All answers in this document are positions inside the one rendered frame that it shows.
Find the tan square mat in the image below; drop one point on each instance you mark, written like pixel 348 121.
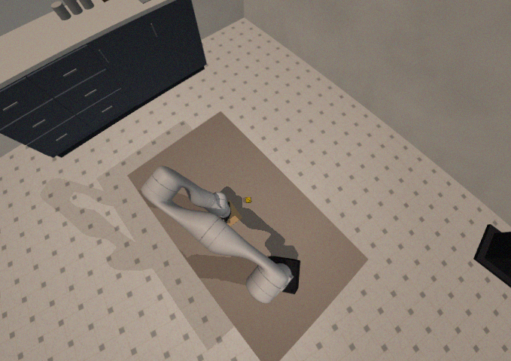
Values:
pixel 235 215

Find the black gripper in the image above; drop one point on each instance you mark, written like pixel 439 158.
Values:
pixel 225 219

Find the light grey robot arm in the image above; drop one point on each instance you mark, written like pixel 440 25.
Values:
pixel 212 232

